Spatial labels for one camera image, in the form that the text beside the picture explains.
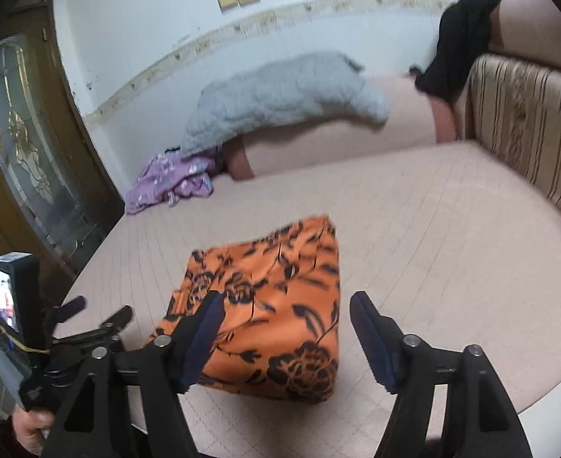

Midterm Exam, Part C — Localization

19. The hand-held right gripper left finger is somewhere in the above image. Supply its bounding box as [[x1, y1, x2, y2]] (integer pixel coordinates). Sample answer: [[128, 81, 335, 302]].
[[39, 290, 226, 458]]

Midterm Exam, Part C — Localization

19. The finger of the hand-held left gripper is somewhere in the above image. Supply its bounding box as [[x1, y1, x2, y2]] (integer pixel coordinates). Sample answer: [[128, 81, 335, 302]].
[[46, 296, 87, 326], [54, 304, 134, 347]]

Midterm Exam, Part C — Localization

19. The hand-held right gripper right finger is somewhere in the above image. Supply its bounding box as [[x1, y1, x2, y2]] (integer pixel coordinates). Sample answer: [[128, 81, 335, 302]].
[[350, 290, 534, 458]]

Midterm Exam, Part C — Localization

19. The orange black floral garment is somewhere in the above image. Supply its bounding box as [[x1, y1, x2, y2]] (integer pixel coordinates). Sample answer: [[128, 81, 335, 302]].
[[149, 214, 341, 404]]

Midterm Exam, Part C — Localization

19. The person's left hand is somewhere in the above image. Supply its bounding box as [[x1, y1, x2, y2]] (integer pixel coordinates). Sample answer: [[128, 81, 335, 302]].
[[11, 408, 56, 456]]

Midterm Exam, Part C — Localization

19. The pink quilted sofa bed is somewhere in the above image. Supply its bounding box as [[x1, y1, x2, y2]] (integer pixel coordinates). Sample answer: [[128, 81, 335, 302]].
[[54, 0, 561, 458]]

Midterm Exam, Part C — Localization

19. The wooden door with glass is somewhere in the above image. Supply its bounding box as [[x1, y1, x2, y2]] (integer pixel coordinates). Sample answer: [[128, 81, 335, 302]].
[[0, 0, 126, 416]]

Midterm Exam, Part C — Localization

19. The purple printed cloth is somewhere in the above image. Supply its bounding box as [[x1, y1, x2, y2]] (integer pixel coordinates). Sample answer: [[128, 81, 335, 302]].
[[125, 152, 217, 215]]

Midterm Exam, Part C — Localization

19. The grey fluffy blanket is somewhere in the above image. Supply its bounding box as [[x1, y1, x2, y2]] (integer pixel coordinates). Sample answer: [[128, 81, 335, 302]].
[[180, 50, 391, 158]]

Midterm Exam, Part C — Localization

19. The striped beige sofa cushion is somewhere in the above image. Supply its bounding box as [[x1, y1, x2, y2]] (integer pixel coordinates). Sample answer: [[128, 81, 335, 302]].
[[464, 52, 561, 244]]

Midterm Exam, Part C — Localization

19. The black cloth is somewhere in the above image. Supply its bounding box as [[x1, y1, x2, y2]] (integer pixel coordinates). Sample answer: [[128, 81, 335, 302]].
[[408, 0, 515, 106]]

